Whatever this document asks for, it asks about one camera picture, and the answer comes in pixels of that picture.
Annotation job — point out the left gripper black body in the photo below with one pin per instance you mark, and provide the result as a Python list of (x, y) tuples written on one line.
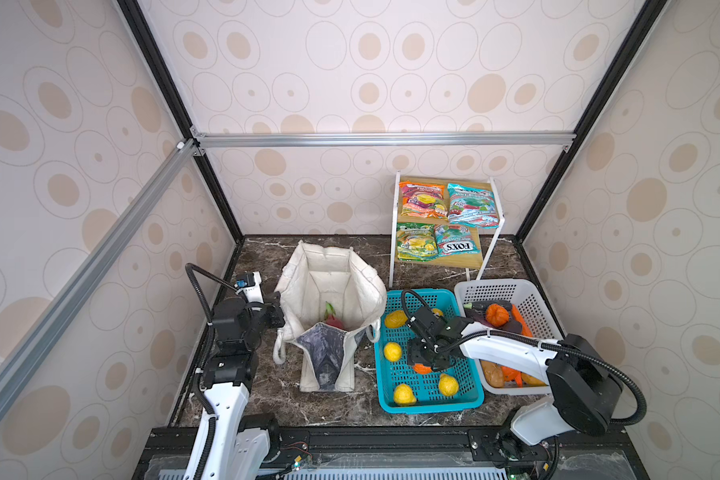
[(270, 316)]

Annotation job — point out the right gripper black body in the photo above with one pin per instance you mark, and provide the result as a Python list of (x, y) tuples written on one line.
[(421, 353)]

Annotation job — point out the orange tangerine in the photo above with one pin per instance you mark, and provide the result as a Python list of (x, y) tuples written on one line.
[(422, 369)]

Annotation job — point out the cream canvas grocery bag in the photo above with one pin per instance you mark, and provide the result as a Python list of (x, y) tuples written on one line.
[(331, 299)]

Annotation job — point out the pink dragon fruit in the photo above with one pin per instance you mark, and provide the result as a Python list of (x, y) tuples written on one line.
[(331, 318)]

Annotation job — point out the teal mint candy bag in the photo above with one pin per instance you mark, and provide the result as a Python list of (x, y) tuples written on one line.
[(472, 207)]

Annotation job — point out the orange fruit candy bag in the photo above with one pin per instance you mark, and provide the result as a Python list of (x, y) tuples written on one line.
[(423, 200)]

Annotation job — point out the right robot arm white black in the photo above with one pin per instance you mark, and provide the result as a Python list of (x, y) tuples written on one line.
[(584, 390)]

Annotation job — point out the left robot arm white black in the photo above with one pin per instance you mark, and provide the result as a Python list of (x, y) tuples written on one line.
[(229, 445)]

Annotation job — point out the green lemon candy bag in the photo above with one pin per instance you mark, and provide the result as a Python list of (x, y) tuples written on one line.
[(416, 242)]

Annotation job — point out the teal Fox's candy bag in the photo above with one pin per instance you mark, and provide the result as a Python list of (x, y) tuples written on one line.
[(454, 240)]

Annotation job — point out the yellow lemon bottom right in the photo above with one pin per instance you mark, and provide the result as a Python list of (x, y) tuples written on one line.
[(448, 386)]

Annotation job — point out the yellow lemon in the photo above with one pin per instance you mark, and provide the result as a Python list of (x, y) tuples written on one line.
[(392, 352), (448, 386), (403, 395), (395, 319)]

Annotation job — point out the yellow lemon middle left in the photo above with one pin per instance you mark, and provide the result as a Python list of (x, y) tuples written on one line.
[(392, 352)]

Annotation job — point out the yellow lemon upper left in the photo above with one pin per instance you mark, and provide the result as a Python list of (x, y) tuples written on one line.
[(395, 319)]

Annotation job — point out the teal plastic basket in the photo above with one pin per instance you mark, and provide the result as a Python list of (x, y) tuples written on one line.
[(409, 379)]

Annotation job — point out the purple eggplant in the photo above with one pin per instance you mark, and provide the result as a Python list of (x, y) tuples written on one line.
[(477, 313)]

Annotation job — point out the yellow lemon bottom left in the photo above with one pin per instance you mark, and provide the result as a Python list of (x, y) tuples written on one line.
[(403, 395)]

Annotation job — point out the brown potato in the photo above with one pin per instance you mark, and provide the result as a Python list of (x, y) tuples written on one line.
[(493, 374)]

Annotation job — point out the orange bell pepper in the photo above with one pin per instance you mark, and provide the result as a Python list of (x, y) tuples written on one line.
[(497, 315)]

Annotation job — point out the orange carrot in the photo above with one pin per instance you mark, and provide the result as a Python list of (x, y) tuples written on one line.
[(524, 330)]

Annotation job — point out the white plastic basket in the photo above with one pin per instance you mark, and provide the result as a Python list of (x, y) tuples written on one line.
[(525, 296)]

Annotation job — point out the silver aluminium crossbar back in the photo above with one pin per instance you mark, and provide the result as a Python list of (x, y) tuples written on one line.
[(415, 139)]

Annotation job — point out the silver aluminium crossbar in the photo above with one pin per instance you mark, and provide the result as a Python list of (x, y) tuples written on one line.
[(35, 346), (415, 139)]

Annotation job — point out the silver aluminium crossbar left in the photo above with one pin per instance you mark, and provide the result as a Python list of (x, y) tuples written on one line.
[(35, 346)]

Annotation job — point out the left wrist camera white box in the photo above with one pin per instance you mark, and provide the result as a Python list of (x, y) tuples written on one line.
[(248, 287)]

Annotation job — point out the white wire wooden shelf rack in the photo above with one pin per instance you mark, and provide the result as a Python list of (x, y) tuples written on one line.
[(474, 265)]

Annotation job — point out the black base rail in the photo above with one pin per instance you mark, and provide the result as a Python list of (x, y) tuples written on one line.
[(448, 452)]

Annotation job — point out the black corner frame post left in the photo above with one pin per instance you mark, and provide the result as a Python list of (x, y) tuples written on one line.
[(139, 28)]

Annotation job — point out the black corner frame post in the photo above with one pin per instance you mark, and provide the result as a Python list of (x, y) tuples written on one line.
[(625, 55), (139, 28)]

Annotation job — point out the black corner frame post right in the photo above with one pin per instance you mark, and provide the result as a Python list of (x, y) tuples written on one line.
[(625, 55)]

